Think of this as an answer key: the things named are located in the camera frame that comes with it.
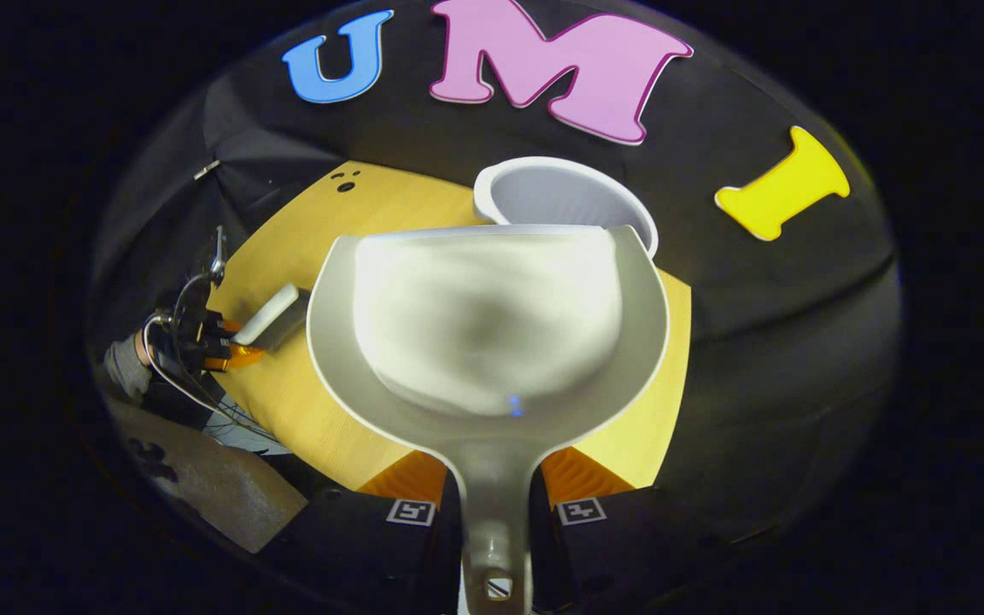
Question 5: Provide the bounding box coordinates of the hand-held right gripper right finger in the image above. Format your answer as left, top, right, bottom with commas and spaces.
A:
530, 445, 719, 615

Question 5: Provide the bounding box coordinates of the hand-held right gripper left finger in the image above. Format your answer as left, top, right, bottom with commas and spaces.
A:
274, 449, 464, 615

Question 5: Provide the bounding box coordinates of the small grey broom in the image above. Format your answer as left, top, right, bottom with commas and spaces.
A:
231, 283, 313, 352

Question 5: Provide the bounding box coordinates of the grey dustpan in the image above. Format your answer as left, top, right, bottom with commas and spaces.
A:
305, 223, 671, 615

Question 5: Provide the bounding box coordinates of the white ribbed garbage bin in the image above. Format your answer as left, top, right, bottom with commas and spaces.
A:
472, 155, 660, 258

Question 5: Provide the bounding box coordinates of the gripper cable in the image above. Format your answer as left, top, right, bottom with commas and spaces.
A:
140, 226, 288, 438

